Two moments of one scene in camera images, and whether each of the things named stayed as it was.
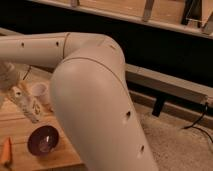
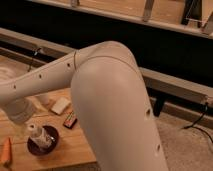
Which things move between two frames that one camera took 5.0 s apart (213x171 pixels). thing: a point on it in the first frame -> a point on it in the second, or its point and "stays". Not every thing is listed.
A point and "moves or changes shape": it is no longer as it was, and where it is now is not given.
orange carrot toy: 7,151 stays
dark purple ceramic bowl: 43,140 stays
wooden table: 35,145 stays
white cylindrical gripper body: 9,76 -> 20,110
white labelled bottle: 25,103 moves or changes shape
